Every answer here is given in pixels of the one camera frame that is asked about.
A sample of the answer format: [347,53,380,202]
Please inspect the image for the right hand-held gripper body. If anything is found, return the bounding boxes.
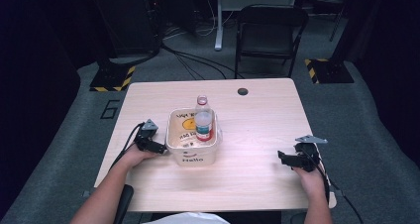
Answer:
[292,134,329,173]

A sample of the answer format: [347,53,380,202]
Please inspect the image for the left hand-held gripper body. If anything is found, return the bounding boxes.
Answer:
[133,118,160,153]

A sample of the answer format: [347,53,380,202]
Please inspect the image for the cream printed plastic bin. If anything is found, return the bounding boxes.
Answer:
[164,107,224,168]

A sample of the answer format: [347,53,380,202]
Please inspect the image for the clear plastic water bottle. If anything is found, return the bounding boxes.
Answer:
[193,94,215,143]

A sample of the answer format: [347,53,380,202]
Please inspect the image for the person's left hand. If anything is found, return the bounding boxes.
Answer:
[122,144,158,169]

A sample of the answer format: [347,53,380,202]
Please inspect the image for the person's right hand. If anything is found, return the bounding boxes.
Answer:
[292,166,327,199]

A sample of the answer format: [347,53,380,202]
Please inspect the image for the black chair armrest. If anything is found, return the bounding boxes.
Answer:
[113,183,135,224]

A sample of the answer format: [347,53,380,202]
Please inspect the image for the black stand base striped edge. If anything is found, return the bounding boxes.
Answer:
[303,57,356,85]
[89,64,137,93]

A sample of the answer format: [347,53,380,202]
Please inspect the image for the person's white shirt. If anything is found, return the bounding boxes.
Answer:
[144,211,231,224]

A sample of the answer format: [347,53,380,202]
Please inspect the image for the black folding chair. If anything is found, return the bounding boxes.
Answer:
[234,3,310,80]

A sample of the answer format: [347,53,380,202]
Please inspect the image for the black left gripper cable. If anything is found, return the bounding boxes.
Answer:
[108,121,147,172]

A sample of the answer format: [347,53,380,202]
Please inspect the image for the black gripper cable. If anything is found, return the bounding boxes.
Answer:
[305,150,332,206]
[108,121,147,172]

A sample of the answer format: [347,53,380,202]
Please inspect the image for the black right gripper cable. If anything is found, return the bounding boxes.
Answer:
[305,150,332,206]

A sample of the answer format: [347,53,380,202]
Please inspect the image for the black clamp cable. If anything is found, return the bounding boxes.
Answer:
[329,178,365,224]

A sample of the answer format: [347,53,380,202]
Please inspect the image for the black floor cables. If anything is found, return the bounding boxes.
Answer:
[160,42,246,81]

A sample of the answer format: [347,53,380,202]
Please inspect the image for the white desk frame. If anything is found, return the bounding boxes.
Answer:
[214,0,300,52]

